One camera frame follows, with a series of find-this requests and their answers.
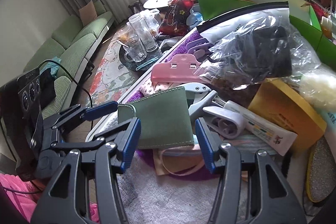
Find green felt pouch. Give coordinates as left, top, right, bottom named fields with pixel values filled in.
left=118, top=87, right=194, bottom=149

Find yellow cardboard box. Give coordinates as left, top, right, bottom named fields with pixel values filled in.
left=248, top=80, right=327, bottom=153

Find pink anchor ribbon bow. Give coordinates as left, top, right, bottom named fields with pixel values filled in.
left=140, top=79, right=175, bottom=96

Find silver hole punch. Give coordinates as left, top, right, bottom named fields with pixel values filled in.
left=180, top=83, right=218, bottom=122

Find green sofa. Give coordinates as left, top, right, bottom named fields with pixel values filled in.
left=23, top=1, right=114, bottom=119

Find white toothpaste tube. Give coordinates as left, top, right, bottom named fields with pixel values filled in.
left=224, top=101, right=297, bottom=156

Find glass mug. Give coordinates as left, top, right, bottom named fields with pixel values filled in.
left=123, top=36, right=147, bottom=63

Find pink plastic clip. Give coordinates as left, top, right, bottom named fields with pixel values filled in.
left=151, top=53, right=205, bottom=84

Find purple plastic clip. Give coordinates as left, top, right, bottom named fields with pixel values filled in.
left=186, top=38, right=214, bottom=60

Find silver yellow scrub pad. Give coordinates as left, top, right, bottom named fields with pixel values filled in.
left=306, top=137, right=335, bottom=203

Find black items zip bag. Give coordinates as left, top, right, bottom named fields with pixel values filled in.
left=194, top=2, right=321, bottom=89

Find red gift bag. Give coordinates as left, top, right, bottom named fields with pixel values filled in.
left=159, top=0, right=194, bottom=36

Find white lotion tube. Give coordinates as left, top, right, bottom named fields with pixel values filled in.
left=319, top=110, right=336, bottom=158

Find white sponge in plastic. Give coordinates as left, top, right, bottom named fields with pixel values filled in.
left=299, top=65, right=335, bottom=111

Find green box left compartment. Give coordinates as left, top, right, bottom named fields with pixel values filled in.
left=196, top=0, right=316, bottom=28

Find green box compartment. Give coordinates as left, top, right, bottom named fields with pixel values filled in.
left=196, top=0, right=316, bottom=28
left=289, top=6, right=336, bottom=71

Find green box right compartment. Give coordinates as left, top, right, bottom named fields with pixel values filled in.
left=289, top=6, right=336, bottom=71

